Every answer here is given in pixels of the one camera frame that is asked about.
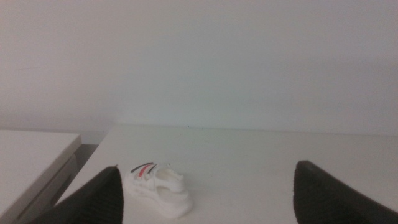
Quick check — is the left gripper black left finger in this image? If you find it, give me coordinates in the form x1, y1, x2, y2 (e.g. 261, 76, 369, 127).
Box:
29, 165, 125, 224

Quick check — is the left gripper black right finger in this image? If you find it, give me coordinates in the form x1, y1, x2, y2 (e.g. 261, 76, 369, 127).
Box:
292, 160, 398, 224

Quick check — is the white shoe with red stripe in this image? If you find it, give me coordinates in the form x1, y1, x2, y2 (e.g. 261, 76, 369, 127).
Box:
124, 161, 193, 219

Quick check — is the white side table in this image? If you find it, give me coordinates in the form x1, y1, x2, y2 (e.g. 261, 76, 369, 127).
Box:
0, 129, 83, 224

